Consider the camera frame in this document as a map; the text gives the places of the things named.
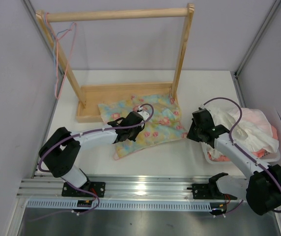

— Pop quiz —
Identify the pink wire hanger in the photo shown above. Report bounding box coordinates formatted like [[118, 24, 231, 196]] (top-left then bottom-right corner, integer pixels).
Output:
[[44, 12, 78, 100], [113, 141, 166, 160]]

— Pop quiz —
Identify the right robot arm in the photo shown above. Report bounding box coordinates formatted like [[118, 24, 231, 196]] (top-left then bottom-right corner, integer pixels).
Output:
[[187, 109, 281, 215]]

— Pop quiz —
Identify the blue wire hanger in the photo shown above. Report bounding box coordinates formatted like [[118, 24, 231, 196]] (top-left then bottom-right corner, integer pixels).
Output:
[[44, 12, 77, 70]]

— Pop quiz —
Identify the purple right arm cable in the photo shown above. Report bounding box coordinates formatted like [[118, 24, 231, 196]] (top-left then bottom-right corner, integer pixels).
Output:
[[199, 97, 281, 212]]

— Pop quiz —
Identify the floral pastel skirt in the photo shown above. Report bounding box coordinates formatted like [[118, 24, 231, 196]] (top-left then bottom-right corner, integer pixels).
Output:
[[97, 92, 188, 161]]

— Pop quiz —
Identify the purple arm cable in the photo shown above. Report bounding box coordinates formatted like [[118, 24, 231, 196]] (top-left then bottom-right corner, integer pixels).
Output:
[[199, 97, 281, 212], [37, 103, 155, 217]]

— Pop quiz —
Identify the wooden clothes rack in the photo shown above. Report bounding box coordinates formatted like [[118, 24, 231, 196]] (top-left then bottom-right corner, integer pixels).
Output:
[[35, 2, 195, 123]]

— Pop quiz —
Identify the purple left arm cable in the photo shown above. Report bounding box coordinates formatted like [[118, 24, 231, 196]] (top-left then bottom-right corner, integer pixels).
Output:
[[37, 103, 155, 217]]

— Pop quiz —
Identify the aluminium mounting rail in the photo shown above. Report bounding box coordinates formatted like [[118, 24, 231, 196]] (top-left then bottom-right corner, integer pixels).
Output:
[[17, 174, 261, 200]]

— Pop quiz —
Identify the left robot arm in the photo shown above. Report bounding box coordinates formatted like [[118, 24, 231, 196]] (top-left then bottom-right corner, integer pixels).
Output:
[[38, 109, 152, 197]]

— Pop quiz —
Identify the white plastic laundry basket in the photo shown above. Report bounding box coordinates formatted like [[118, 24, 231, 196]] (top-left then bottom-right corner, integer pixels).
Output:
[[201, 144, 281, 166]]

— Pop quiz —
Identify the white slotted cable duct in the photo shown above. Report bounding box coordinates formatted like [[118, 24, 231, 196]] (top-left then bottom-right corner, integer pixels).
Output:
[[27, 199, 212, 212]]

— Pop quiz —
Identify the white crumpled garment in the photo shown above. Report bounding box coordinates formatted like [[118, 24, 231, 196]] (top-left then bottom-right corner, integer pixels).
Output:
[[205, 102, 279, 158]]

